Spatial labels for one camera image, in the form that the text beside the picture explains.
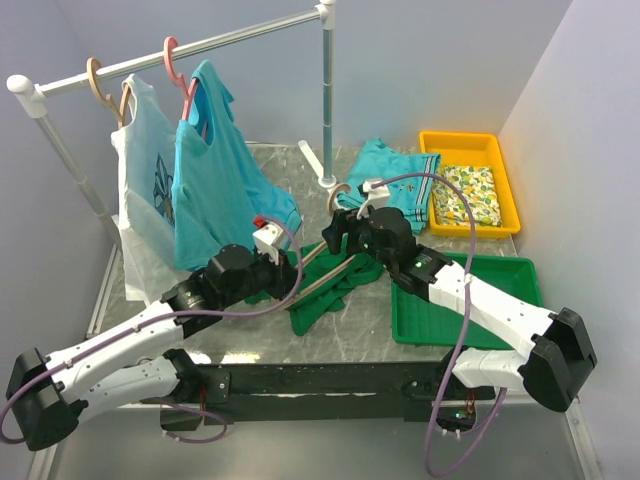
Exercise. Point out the white metal clothes rack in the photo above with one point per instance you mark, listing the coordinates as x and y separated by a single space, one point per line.
32 97

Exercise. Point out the aluminium frame rail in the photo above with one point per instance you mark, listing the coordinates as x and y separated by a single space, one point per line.
525 442

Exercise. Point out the folded teal shirt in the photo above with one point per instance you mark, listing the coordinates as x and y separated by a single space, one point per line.
411 195

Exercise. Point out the pink plastic hanger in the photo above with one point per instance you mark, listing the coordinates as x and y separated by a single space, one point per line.
188 90

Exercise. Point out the lemon print folded cloth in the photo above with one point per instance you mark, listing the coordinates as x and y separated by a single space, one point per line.
478 186

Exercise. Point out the green plastic tray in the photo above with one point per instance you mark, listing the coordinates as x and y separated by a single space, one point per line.
416 322

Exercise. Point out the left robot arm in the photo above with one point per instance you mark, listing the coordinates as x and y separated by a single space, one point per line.
50 395

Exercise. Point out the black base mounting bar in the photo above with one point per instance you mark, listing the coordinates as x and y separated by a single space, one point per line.
287 392

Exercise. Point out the yellow plastic bin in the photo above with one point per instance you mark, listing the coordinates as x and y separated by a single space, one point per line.
477 150

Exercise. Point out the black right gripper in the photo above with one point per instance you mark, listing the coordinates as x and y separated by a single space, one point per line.
344 221

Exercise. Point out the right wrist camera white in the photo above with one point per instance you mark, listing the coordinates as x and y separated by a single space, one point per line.
375 196

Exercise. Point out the green t shirt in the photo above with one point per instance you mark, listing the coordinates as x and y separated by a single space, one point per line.
328 279

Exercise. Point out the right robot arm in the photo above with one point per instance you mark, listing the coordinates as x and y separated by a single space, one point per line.
550 354

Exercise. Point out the white t shirt blue print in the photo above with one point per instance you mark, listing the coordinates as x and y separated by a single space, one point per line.
146 156

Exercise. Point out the light blue t shirt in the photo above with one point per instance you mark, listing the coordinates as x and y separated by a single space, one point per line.
218 188

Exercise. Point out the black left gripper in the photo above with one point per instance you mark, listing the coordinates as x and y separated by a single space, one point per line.
284 275

